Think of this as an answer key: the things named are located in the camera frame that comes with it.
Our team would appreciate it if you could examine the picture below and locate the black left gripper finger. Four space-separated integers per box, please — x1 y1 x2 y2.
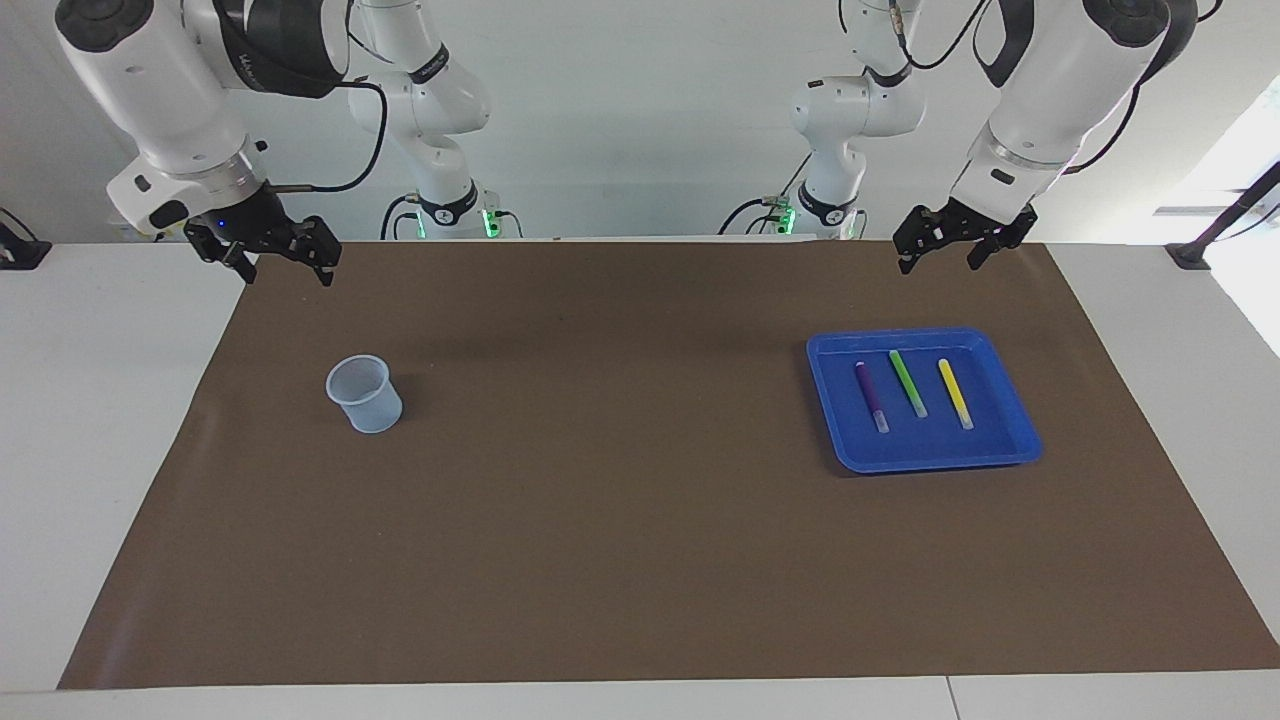
966 205 1038 271
893 205 951 275

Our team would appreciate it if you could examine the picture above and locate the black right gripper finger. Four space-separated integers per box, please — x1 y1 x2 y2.
290 215 343 288
185 222 258 285

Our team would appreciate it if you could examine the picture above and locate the green pen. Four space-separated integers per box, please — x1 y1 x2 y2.
889 349 929 419

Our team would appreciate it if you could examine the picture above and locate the yellow pen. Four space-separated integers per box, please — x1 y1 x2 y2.
937 358 975 431

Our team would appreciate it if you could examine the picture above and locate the purple pen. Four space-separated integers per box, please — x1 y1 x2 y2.
855 361 890 435

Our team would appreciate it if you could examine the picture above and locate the translucent plastic cup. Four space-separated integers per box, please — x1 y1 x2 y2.
325 354 404 435

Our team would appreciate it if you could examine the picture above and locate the black table clamp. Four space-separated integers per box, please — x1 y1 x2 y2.
0 208 53 271

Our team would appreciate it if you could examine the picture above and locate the blue plastic tray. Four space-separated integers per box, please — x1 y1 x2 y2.
806 327 1044 474

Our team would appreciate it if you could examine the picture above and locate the brown table mat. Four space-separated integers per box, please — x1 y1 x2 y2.
57 240 1280 691

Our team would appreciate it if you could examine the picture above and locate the black right base cable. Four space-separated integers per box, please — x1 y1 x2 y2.
380 193 426 241

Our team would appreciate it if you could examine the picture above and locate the black base cable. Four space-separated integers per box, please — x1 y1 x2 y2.
380 193 426 241
718 150 813 237

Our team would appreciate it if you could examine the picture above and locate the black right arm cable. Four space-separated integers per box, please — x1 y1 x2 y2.
265 80 389 194

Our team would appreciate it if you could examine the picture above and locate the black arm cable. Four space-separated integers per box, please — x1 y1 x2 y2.
838 0 1226 176
265 80 389 194

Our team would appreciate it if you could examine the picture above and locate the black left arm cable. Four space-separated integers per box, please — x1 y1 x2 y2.
838 0 1226 176

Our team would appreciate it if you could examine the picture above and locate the black left base cable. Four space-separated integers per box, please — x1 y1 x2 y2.
718 150 813 237

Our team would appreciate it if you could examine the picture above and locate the black camera stand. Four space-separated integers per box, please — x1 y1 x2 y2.
1165 160 1280 271

